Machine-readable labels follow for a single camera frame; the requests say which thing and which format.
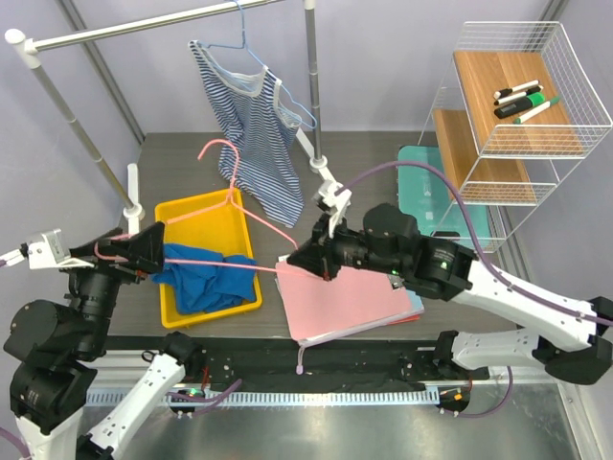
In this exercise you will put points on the green highlighter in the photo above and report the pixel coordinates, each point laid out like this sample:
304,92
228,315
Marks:
519,105

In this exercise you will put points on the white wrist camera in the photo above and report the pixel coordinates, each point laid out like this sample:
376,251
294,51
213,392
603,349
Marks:
333,199
46,250

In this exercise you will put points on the blue white striped tank top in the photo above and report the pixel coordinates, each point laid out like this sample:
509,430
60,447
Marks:
249,111

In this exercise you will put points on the green white pen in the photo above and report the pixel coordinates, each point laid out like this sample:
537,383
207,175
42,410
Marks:
536,110

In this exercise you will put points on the white slotted cable duct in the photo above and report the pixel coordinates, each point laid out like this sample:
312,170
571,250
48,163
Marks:
429,396

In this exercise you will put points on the white wire shelf rack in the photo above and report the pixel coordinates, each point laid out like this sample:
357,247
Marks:
587,113

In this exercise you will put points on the pink clipboard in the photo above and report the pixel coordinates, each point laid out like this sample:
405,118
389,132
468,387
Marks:
345,306

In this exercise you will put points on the light blue clipboard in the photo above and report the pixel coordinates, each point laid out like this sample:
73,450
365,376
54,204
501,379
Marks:
417,307

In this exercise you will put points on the silver white clothes rack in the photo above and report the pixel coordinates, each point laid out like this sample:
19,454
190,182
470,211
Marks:
28,50

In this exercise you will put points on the black white marker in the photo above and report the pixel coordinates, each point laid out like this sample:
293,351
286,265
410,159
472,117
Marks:
510,90
518,95

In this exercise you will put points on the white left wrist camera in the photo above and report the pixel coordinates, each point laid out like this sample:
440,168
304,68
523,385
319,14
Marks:
46,250

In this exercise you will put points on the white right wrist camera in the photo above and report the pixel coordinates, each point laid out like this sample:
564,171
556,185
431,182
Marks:
333,199

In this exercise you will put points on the lower wooden shelf board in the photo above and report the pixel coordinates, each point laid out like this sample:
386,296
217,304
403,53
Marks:
480,180

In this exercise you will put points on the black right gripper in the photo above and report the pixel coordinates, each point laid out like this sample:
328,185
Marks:
318,253

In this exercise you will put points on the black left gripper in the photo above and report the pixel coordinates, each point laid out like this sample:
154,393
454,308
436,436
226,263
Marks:
147,253

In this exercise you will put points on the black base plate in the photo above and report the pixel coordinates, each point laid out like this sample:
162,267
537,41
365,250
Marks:
277,365

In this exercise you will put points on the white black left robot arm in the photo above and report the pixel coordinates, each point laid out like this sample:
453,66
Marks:
55,345

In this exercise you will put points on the yellow plastic tray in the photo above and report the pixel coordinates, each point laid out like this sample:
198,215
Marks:
214,222

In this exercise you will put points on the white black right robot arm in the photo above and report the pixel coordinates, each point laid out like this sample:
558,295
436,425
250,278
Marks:
562,336

